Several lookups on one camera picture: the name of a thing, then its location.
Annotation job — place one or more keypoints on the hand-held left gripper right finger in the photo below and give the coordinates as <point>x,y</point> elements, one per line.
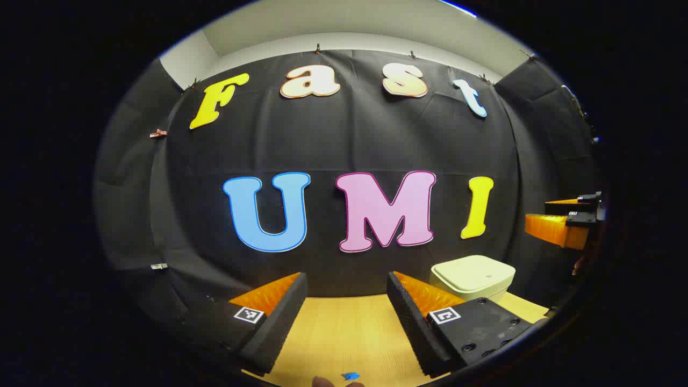
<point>411,328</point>

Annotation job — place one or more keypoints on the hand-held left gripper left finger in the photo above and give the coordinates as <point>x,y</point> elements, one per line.
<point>279,328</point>

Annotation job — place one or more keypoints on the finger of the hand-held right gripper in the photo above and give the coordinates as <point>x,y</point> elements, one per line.
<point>548,228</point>
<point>561,206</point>

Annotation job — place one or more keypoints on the blue paper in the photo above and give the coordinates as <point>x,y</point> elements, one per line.
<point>350,376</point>

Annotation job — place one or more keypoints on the pale green desktop garbage bin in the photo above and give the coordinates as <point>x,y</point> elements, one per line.
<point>473,274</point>

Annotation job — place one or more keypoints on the wooden desktop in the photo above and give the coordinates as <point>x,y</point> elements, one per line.
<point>344,333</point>

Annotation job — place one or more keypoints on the black backdrop cloth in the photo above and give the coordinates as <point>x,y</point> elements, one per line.
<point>333,140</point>

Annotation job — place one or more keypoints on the small red clip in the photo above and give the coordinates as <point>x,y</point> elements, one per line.
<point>158,133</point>

